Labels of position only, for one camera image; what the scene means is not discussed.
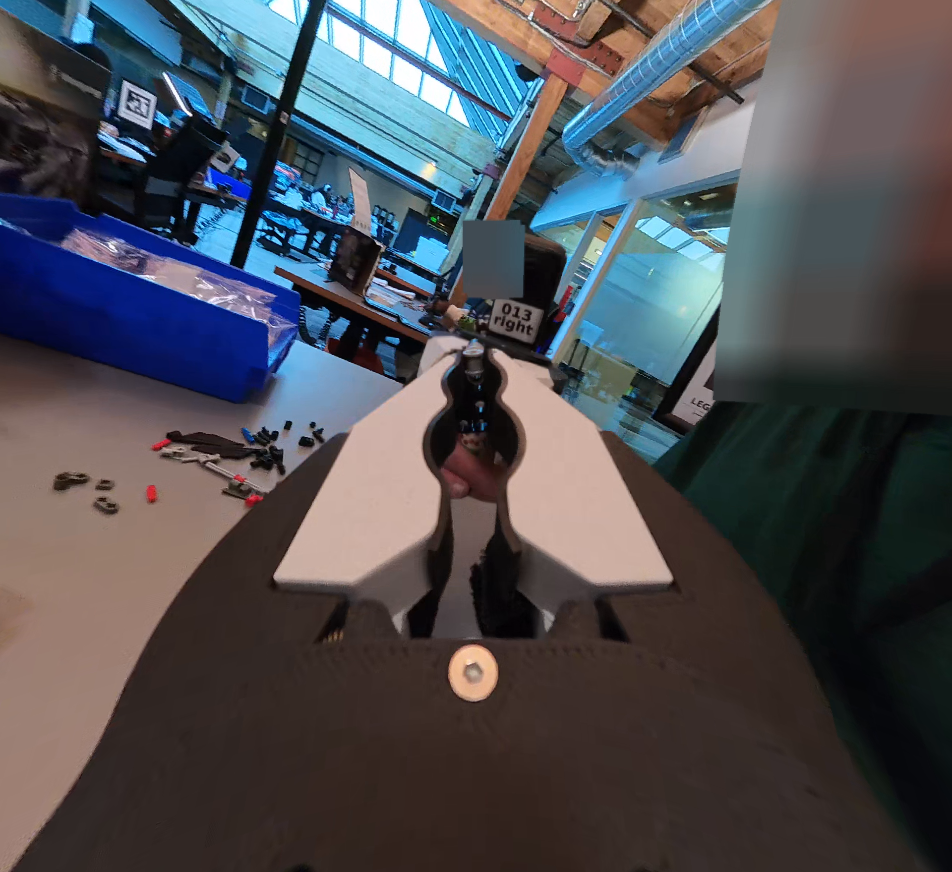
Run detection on framed marker poster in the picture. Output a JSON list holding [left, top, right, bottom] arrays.
[[654, 307, 724, 436]]

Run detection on black lego wing panel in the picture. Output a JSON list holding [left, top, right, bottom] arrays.
[[167, 431, 250, 458]]

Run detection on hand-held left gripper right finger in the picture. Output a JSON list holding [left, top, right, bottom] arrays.
[[472, 353, 676, 641]]

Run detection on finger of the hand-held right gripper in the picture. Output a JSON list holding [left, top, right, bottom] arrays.
[[418, 335, 466, 388], [498, 349, 556, 399]]

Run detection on black pole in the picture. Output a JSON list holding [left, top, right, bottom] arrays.
[[231, 0, 354, 271]]

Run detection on person's green shirt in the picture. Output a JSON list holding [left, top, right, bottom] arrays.
[[654, 400, 952, 872]]

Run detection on black office chair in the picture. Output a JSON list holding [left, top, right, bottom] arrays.
[[145, 117, 228, 233]]

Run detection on wooden post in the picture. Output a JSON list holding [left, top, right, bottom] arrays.
[[483, 65, 570, 222]]

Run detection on small dark printed box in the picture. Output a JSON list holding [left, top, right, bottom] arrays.
[[327, 229, 384, 293]]

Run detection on small framed marker tag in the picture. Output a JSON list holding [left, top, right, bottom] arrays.
[[118, 80, 157, 129]]

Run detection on clear plastic bags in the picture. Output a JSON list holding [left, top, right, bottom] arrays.
[[0, 218, 298, 367]]

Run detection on silver air duct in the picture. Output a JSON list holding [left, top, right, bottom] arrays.
[[561, 0, 808, 177]]

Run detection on blue plastic bin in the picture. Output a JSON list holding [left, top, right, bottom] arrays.
[[0, 191, 302, 405]]

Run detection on black lego beam assembly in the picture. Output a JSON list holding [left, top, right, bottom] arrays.
[[455, 339, 498, 458]]

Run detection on light grey lego rod assembly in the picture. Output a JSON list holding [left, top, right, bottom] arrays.
[[160, 444, 266, 506]]

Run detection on person's right hand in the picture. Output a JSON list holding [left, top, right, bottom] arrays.
[[440, 444, 508, 503]]

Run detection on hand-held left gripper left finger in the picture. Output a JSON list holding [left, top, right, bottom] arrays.
[[272, 357, 455, 639]]

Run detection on wooden background desk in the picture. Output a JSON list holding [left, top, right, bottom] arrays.
[[274, 262, 451, 367]]

